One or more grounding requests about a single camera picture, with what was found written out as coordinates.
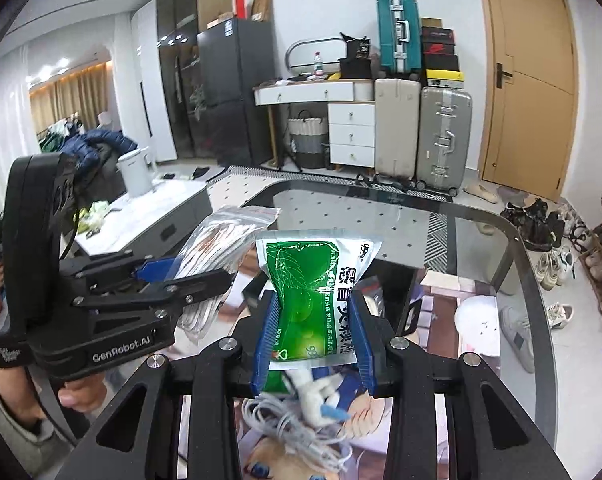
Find clear zip bag red strip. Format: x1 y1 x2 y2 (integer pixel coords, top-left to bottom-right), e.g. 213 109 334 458
173 205 281 333

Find woven laundry basket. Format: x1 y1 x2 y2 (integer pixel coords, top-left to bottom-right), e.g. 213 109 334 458
287 110 328 168

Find white sneaker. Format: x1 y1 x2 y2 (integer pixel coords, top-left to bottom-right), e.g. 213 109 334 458
498 305 537 373
546 302 574 328

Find black refrigerator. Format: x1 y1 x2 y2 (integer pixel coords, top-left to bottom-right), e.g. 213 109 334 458
197 16 274 166

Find stack of shoe boxes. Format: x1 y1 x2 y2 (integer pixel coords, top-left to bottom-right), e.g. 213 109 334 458
421 16 465 89

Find white cable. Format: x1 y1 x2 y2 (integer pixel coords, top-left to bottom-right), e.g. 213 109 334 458
241 390 354 461

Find beige slippers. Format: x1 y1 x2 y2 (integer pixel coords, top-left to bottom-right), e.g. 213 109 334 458
464 183 499 203

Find black storage box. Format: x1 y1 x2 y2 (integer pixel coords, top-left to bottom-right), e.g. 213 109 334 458
338 57 377 80

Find dark glass door wardrobe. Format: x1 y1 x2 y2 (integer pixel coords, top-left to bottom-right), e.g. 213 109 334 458
156 0 232 161

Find beige suitcase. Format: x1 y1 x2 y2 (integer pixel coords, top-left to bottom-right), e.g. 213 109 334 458
373 77 422 181

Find person's left forearm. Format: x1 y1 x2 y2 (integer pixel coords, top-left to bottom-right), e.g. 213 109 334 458
0 395 89 463

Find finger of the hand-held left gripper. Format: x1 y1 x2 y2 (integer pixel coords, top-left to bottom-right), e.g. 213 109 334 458
61 251 183 283
72 269 235 322

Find silver suitcase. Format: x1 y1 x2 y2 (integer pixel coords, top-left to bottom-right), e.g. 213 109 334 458
416 86 473 193

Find glass table black frame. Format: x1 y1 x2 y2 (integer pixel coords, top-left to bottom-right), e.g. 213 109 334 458
176 180 554 480

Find white desk with drawers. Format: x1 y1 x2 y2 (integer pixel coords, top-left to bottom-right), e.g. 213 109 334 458
253 80 377 168

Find beige curtains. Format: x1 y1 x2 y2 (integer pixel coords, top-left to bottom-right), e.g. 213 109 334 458
29 62 114 136

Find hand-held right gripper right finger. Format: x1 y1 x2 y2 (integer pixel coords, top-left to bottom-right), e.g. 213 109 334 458
351 292 557 480

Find green medicine packet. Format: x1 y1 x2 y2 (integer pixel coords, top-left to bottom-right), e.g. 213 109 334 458
255 230 383 396

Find wooden door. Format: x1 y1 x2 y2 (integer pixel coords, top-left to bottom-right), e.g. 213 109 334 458
474 0 580 198

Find teal suitcase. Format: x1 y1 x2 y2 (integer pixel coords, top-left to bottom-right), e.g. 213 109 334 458
376 0 424 78

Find white electric kettle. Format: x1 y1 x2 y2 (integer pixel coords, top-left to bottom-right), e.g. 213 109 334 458
117 146 157 197

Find printed anime desk mat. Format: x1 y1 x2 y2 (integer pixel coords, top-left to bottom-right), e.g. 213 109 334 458
178 260 502 480

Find person's left hand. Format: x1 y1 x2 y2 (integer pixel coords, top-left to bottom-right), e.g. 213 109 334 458
0 280 106 418

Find pile of assorted shoes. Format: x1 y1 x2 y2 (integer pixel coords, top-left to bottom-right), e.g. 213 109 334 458
501 197 597 291

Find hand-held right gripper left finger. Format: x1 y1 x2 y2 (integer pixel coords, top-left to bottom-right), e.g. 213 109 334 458
56 291 281 480

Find blue down jacket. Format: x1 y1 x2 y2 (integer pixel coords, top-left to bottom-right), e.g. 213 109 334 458
58 129 142 181

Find black paper bag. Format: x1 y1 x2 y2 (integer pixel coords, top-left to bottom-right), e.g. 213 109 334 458
340 32 372 61

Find green white plastic bag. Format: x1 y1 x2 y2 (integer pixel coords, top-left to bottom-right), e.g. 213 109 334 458
78 201 112 233

